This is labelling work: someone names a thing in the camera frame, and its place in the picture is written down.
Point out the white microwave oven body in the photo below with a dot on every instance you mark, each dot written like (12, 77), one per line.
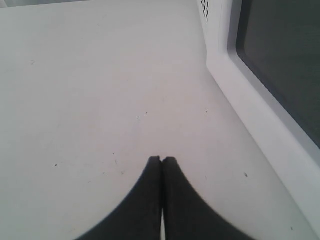
(210, 15)

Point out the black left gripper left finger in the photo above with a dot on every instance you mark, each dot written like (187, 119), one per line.
(139, 215)

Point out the white microwave door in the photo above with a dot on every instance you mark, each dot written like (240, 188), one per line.
(267, 64)

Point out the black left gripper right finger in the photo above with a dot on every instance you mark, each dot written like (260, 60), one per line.
(186, 215)

